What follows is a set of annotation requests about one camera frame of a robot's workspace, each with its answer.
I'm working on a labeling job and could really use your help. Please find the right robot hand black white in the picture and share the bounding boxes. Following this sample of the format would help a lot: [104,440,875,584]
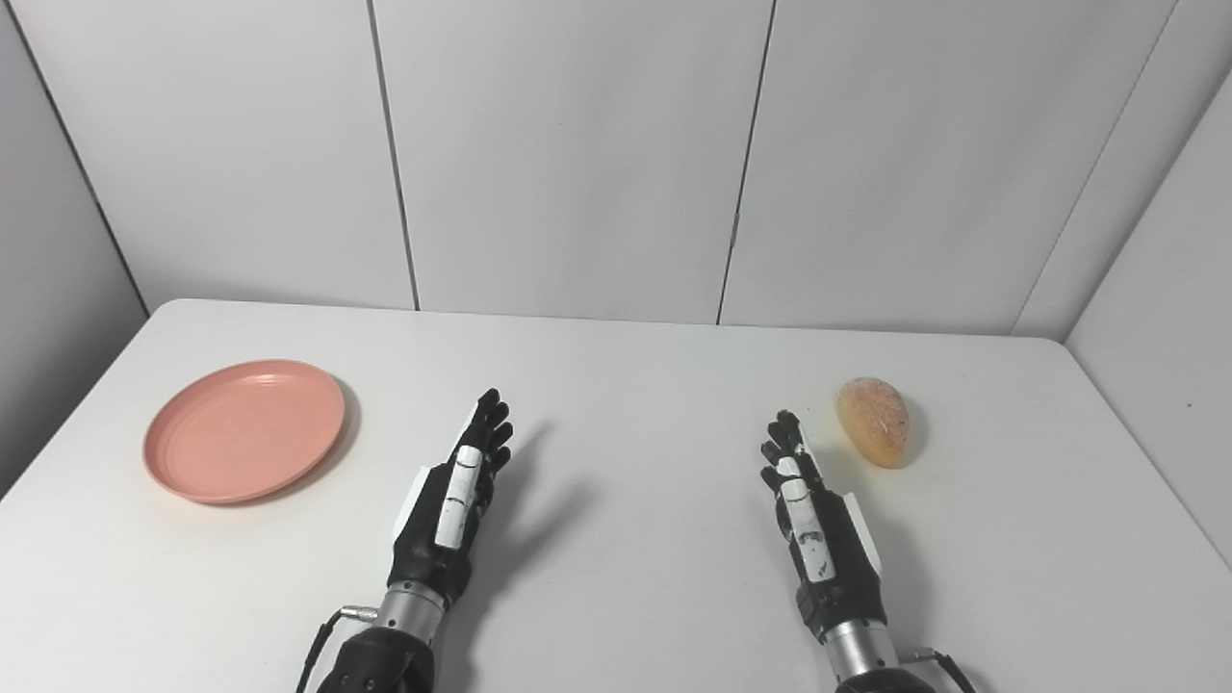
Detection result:
[759,410,888,644]

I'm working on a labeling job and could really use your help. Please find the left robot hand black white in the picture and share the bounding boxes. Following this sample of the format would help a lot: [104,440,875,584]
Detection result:
[387,388,515,608]

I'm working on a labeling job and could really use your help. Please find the brown bread roll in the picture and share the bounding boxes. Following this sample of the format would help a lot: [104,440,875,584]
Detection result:
[835,376,911,470]

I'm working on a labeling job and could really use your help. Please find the pink round plate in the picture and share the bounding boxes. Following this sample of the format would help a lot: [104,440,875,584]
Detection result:
[143,359,347,505]

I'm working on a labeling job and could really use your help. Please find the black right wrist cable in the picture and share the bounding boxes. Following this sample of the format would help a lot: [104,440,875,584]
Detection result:
[899,648,977,693]

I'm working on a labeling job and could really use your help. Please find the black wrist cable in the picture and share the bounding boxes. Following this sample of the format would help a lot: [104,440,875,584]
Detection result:
[295,605,379,693]
[899,648,977,693]

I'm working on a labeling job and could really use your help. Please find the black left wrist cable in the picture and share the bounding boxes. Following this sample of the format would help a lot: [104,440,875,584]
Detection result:
[295,605,379,693]

